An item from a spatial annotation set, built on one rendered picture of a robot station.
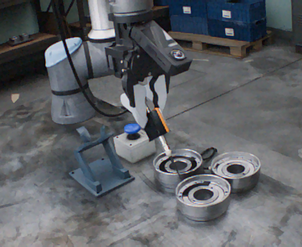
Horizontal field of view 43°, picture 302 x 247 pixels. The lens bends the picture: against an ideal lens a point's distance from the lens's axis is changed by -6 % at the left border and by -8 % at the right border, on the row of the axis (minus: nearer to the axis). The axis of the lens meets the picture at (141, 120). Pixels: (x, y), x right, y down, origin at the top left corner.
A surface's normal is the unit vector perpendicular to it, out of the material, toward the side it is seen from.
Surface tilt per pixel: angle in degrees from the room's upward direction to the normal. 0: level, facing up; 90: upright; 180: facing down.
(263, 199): 0
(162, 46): 32
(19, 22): 90
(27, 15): 90
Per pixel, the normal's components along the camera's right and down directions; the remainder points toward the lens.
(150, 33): 0.23, -0.62
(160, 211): -0.12, -0.90
